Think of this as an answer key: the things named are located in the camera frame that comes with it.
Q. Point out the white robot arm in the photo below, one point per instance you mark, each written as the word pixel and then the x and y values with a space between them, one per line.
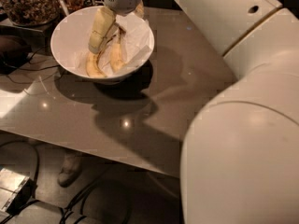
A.
pixel 240 158

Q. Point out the glass jar of nuts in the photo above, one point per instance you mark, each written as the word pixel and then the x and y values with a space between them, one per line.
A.
pixel 28 13

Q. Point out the beige shoe under table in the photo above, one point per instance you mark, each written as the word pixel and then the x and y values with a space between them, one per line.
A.
pixel 71 168

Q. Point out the white paper liner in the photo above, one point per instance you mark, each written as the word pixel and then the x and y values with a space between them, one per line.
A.
pixel 137 45

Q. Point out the white bowl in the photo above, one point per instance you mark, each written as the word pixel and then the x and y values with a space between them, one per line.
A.
pixel 66 37

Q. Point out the left curved banana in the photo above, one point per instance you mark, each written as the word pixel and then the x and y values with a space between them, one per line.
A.
pixel 92 68

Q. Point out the dark round object left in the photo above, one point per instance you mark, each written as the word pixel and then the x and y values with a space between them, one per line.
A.
pixel 14 52

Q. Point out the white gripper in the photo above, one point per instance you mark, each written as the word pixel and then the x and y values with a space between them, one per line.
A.
pixel 105 20

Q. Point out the silver box on floor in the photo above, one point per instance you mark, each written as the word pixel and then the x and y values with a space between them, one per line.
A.
pixel 15 190

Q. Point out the white spoon handle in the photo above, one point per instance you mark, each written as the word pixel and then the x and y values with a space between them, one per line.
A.
pixel 64 7

